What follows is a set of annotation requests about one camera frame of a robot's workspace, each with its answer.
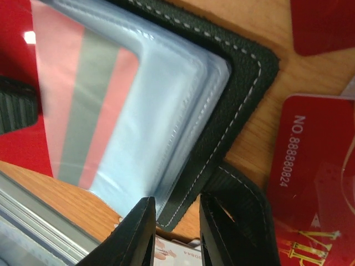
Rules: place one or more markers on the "red card magnetic stripe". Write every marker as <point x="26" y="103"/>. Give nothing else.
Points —
<point x="81" y="80"/>

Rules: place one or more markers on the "red card centre pile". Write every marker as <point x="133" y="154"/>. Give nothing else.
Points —
<point x="311" y="187"/>

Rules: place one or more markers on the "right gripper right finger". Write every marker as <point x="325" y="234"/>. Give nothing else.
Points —
<point x="222" y="242"/>

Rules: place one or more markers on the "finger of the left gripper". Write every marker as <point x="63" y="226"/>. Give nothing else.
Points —
<point x="19" y="105"/>

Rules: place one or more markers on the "black leather card holder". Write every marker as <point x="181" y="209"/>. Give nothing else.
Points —
<point x="196" y="86"/>

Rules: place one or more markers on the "red VIP card centre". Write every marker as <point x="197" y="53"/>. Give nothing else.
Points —
<point x="322" y="26"/>

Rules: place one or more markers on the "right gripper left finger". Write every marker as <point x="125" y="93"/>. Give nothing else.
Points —
<point x="132" y="242"/>

